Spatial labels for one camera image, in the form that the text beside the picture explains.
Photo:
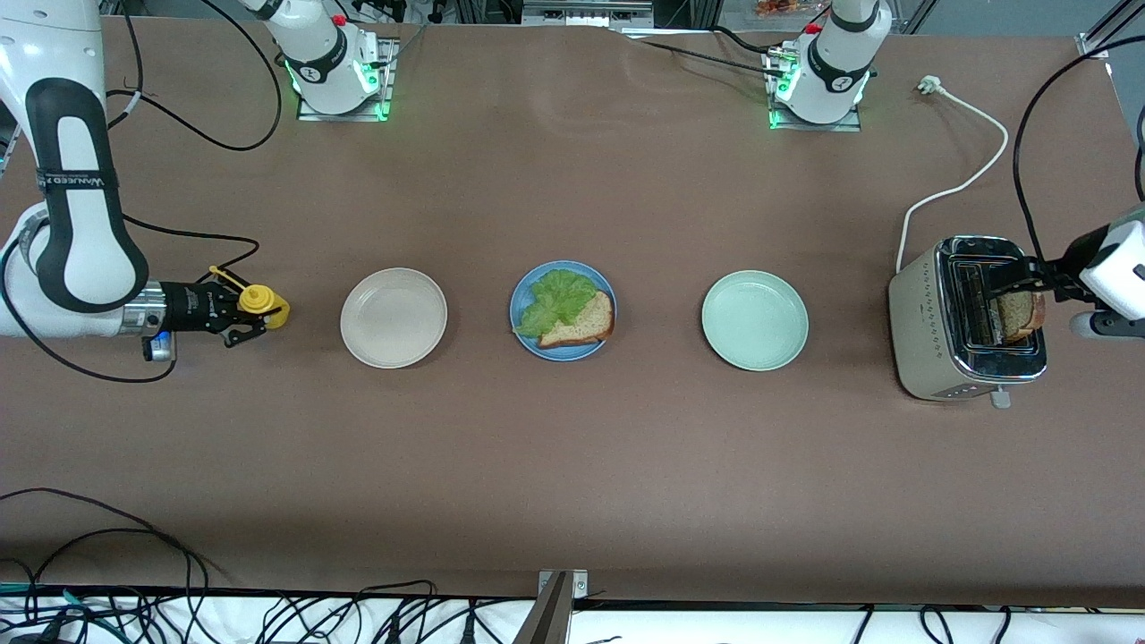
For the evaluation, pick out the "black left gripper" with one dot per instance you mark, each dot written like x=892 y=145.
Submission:
x=1061 y=267

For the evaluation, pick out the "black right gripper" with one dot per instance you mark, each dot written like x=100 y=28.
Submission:
x=191 y=307

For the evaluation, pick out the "yellow mustard squeeze bottle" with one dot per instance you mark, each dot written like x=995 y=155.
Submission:
x=264 y=306

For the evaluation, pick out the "brown toast bread slice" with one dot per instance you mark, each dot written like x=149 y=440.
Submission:
x=1020 y=315
x=590 y=326

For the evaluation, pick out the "green lettuce leaf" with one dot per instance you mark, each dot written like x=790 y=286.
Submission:
x=555 y=300

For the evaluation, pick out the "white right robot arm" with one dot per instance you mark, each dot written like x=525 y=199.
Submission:
x=80 y=233

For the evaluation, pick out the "off-white plate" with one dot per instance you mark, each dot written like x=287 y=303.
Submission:
x=394 y=317

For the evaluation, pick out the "mint green plate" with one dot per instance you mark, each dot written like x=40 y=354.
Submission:
x=755 y=320

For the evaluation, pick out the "blue plate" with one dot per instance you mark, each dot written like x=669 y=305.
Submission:
x=564 y=351

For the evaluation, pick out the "beige chrome two-slot toaster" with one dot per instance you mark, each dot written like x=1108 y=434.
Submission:
x=921 y=331

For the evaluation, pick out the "orange patterned packet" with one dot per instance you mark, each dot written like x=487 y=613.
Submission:
x=778 y=7

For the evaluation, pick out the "grey metal box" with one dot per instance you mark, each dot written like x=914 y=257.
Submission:
x=586 y=11

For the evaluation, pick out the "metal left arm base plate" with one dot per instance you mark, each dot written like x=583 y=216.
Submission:
x=805 y=127

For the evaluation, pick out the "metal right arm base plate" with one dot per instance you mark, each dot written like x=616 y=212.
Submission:
x=390 y=80

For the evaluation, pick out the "aluminium frame post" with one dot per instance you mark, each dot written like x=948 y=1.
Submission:
x=555 y=608

